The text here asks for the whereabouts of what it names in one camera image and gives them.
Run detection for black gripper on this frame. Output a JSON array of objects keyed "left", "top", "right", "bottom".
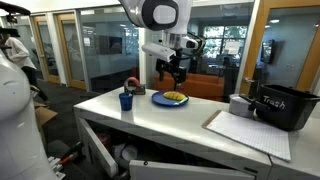
[{"left": 155, "top": 49, "right": 188, "bottom": 91}]

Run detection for blue plastic cup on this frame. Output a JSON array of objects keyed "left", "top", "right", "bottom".
[{"left": 118, "top": 92, "right": 134, "bottom": 112}]

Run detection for yellow corn cob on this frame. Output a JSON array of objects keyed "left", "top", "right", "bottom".
[{"left": 162, "top": 91, "right": 188, "bottom": 102}]

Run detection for blue round plate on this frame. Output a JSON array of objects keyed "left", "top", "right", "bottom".
[{"left": 151, "top": 90, "right": 190, "bottom": 108}]

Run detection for orange sofa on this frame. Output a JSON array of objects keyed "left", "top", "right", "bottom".
[{"left": 153, "top": 71, "right": 225, "bottom": 102}]

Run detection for tape dispenser with red roll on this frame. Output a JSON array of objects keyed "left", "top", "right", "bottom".
[{"left": 123, "top": 76, "right": 147, "bottom": 96}]

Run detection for white cabinet counter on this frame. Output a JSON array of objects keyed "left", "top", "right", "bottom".
[{"left": 73, "top": 86, "right": 320, "bottom": 180}]

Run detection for white bowl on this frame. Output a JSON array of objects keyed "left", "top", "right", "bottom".
[{"left": 120, "top": 144, "right": 139, "bottom": 162}]

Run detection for fallen white cabinet door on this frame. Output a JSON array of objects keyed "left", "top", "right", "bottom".
[{"left": 128, "top": 159, "right": 256, "bottom": 180}]

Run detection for wooden framed glass door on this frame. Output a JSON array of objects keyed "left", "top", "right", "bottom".
[
  {"left": 30, "top": 14, "right": 62, "bottom": 84},
  {"left": 54, "top": 12, "right": 88, "bottom": 91}
]

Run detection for clipboard with grid paper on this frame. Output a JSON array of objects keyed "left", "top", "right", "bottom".
[{"left": 201, "top": 109, "right": 292, "bottom": 163}]

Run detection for open white cabinet door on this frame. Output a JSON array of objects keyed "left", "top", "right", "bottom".
[{"left": 76, "top": 116, "right": 120, "bottom": 179}]

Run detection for large wooden door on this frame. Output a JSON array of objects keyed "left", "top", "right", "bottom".
[{"left": 239, "top": 0, "right": 320, "bottom": 96}]

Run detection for black trash bin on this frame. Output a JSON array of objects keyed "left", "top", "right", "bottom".
[{"left": 255, "top": 83, "right": 320, "bottom": 132}]

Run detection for red and black tool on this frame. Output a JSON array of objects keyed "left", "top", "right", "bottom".
[{"left": 59, "top": 141, "right": 85, "bottom": 167}]

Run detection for brown cardboard box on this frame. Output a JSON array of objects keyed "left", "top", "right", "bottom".
[{"left": 33, "top": 100, "right": 59, "bottom": 134}]

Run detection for white plastic parts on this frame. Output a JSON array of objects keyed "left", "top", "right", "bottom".
[{"left": 47, "top": 155, "right": 67, "bottom": 180}]

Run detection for person in white shirt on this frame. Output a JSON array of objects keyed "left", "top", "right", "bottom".
[{"left": 0, "top": 32, "right": 50, "bottom": 102}]

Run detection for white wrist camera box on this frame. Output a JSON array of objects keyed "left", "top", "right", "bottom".
[{"left": 141, "top": 42, "right": 177, "bottom": 63}]

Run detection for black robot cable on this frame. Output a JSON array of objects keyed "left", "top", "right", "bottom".
[{"left": 185, "top": 30, "right": 207, "bottom": 61}]

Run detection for black handle tool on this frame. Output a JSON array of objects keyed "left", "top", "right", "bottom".
[{"left": 238, "top": 94, "right": 281, "bottom": 113}]

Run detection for wall mounted monitor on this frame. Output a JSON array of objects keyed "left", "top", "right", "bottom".
[{"left": 260, "top": 38, "right": 276, "bottom": 65}]

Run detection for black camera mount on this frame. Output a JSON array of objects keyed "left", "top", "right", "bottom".
[{"left": 0, "top": 1, "right": 32, "bottom": 38}]

